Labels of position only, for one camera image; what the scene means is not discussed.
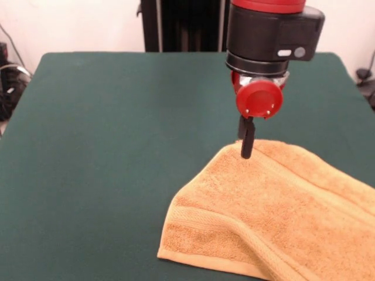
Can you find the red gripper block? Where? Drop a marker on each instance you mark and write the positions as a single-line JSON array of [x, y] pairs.
[[259, 101]]

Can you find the tan terry towel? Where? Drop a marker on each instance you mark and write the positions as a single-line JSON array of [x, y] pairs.
[[263, 205]]

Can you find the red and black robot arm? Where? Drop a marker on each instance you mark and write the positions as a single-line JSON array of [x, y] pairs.
[[257, 35]]

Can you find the dark green table cloth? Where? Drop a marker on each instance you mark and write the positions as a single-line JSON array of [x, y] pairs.
[[88, 146]]

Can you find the black equipment pile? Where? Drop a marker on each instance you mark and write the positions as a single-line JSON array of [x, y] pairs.
[[8, 87]]

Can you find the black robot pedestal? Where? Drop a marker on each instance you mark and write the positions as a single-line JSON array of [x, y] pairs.
[[181, 26]]

